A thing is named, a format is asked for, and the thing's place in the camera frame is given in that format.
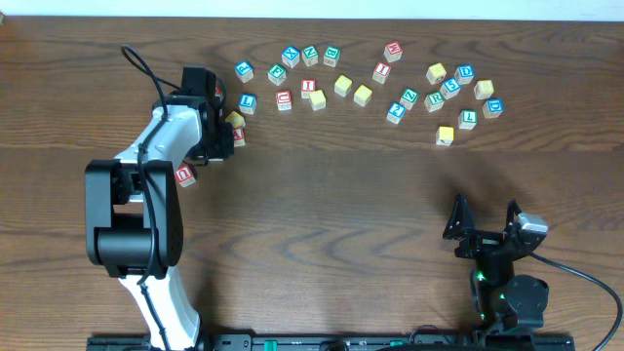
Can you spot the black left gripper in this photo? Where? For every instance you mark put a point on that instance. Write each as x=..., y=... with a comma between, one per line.
x=221, y=141

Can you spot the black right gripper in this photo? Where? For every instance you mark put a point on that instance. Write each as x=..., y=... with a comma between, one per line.
x=483, y=239

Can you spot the green R block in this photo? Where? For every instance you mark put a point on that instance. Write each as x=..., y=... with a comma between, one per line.
x=434, y=101

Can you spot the yellow O block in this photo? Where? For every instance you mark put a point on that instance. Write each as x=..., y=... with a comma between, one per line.
x=342, y=86

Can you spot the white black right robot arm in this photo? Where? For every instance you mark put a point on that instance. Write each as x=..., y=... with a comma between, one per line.
x=507, y=301

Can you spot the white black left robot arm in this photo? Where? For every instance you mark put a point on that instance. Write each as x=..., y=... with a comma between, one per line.
x=134, y=227

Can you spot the red A block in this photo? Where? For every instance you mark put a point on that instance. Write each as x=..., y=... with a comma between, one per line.
x=239, y=137

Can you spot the yellow G block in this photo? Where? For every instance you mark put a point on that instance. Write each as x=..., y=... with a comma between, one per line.
x=236, y=120

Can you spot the blue L block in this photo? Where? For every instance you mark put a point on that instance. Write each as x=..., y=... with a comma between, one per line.
x=247, y=103

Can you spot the red O block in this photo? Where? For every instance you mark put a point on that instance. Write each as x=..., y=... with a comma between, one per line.
x=185, y=175

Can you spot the blue P block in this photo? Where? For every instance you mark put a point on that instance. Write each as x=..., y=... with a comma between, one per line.
x=244, y=71

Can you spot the red U block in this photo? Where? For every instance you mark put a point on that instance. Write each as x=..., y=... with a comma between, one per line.
x=284, y=100

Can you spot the green F block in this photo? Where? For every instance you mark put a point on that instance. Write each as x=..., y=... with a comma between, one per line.
x=277, y=74

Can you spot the yellow W block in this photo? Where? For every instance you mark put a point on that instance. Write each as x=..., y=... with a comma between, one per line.
x=445, y=136

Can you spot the green L block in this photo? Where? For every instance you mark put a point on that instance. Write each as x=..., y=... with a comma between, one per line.
x=467, y=119

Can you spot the red i block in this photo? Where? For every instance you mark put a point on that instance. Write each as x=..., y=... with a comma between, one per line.
x=381, y=72
x=307, y=87

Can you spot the yellow S block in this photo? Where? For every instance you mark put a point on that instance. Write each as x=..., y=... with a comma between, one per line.
x=317, y=100

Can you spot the blue D block lower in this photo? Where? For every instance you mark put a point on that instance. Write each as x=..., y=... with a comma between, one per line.
x=493, y=108

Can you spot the blue d block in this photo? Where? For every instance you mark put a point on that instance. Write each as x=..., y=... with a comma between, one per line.
x=464, y=74
x=493, y=108

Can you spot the blue X block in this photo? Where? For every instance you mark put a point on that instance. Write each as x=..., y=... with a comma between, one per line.
x=291, y=56

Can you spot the green N block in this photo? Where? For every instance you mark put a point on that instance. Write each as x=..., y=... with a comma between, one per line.
x=310, y=55

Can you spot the yellow 8 block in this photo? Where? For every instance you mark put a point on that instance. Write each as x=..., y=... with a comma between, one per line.
x=483, y=89

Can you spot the blue 5 block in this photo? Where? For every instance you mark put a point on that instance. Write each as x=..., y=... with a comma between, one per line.
x=450, y=88

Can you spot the blue 2 block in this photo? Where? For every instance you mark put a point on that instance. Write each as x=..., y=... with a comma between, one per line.
x=395, y=113

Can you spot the green B block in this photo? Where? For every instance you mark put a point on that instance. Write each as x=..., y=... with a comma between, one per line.
x=331, y=56

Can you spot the green Z block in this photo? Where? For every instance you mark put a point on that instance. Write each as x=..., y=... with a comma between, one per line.
x=409, y=98

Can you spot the blue D block upper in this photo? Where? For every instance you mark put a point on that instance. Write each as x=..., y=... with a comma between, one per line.
x=464, y=74

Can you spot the red I block right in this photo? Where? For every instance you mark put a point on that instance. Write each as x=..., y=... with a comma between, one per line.
x=381, y=72

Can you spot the red H block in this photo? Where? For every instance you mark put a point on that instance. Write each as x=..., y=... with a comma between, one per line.
x=393, y=51

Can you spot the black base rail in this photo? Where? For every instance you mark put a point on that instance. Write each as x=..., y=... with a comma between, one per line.
x=421, y=341

